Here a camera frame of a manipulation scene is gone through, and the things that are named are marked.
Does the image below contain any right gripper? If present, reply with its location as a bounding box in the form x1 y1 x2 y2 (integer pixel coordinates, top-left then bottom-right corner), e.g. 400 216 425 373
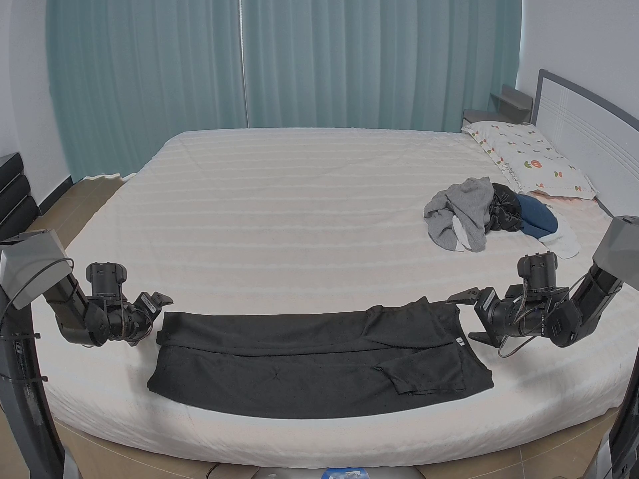
448 287 547 339

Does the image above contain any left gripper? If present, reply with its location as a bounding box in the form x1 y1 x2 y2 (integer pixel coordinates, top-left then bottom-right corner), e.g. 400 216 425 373
107 292 175 343

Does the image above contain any black T-shirt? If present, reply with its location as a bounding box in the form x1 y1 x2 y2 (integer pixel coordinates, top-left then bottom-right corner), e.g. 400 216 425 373
146 296 495 420

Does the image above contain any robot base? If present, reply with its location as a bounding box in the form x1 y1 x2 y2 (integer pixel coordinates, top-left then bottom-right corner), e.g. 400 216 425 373
250 466 385 479

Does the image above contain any black glossy garment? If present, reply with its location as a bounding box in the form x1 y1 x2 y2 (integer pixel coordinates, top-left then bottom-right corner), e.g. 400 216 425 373
487 183 524 233

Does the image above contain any grey garment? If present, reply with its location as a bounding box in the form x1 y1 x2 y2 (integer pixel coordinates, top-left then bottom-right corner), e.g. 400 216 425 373
423 178 495 253

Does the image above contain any dark blue garment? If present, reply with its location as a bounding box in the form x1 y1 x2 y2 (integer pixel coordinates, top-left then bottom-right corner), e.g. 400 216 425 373
517 194 558 240

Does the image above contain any white garment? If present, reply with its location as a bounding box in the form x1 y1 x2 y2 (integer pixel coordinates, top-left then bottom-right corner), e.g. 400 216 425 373
541 215 580 259

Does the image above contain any white printed pillow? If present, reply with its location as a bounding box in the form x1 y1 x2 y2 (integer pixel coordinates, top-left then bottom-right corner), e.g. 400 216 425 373
460 120 600 201

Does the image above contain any bed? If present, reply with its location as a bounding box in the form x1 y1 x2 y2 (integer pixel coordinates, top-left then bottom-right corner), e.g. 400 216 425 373
15 68 639 470

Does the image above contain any black chest of drawers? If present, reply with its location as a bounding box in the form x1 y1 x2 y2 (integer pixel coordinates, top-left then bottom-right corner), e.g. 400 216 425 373
0 152 41 233

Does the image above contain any grey bedside table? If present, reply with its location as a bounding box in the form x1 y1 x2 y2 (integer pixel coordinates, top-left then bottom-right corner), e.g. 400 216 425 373
463 84 534 126

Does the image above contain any blue-green curtain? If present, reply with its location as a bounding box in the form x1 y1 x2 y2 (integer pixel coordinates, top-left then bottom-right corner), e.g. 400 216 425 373
240 0 522 131
45 0 248 181

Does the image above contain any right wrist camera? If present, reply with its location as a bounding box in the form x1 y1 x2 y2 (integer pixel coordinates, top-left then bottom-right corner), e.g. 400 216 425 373
467 331 506 349

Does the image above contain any black cable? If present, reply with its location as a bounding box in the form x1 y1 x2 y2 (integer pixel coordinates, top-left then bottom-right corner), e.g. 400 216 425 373
207 463 255 479

